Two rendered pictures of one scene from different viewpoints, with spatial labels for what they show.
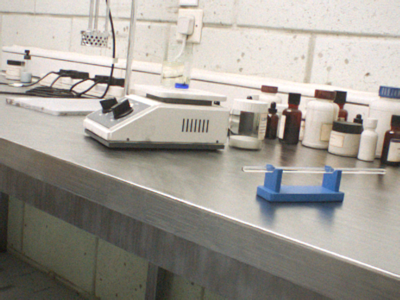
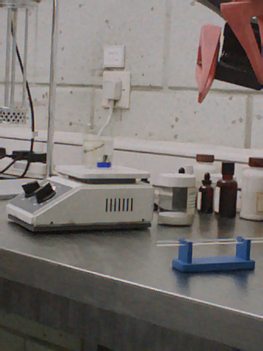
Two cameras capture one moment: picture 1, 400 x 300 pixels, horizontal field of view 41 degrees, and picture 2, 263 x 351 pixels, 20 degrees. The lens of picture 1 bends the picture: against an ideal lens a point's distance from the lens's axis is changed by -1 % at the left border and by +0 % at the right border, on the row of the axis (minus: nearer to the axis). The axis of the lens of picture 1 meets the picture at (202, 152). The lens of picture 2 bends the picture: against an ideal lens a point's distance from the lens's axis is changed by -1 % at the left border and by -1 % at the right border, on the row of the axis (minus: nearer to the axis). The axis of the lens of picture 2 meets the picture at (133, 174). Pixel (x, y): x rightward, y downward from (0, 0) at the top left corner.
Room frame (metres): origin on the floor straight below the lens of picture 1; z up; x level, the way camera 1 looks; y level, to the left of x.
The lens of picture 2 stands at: (-0.31, -0.05, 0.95)
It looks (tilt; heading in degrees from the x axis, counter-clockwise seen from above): 6 degrees down; 2
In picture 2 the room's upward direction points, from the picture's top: 3 degrees clockwise
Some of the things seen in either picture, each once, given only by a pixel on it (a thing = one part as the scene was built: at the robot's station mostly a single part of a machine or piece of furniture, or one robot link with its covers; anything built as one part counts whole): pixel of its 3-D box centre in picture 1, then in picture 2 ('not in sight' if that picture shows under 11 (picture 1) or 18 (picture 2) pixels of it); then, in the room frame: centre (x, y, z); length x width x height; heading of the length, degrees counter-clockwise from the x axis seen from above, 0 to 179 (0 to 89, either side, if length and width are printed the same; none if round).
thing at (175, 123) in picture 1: (162, 118); (85, 199); (0.86, 0.07, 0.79); 0.22 x 0.13 x 0.08; 119
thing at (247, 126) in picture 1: (247, 124); (176, 199); (0.92, -0.07, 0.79); 0.06 x 0.06 x 0.08
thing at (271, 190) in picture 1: (302, 182); (214, 253); (0.59, -0.12, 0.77); 0.10 x 0.03 x 0.04; 115
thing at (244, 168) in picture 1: (318, 169); (229, 240); (0.60, -0.13, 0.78); 0.20 x 0.01 x 0.01; 115
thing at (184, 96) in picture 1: (179, 92); (102, 171); (0.87, 0.05, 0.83); 0.12 x 0.12 x 0.01; 29
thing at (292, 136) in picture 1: (291, 118); (226, 189); (1.03, -0.16, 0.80); 0.04 x 0.04 x 0.10
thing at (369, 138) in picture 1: (369, 139); not in sight; (0.92, -0.28, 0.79); 0.03 x 0.03 x 0.07
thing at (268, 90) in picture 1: (266, 108); (203, 179); (1.17, -0.13, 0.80); 0.06 x 0.06 x 0.10
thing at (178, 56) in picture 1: (175, 66); (96, 145); (0.88, 0.06, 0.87); 0.06 x 0.05 x 0.08; 77
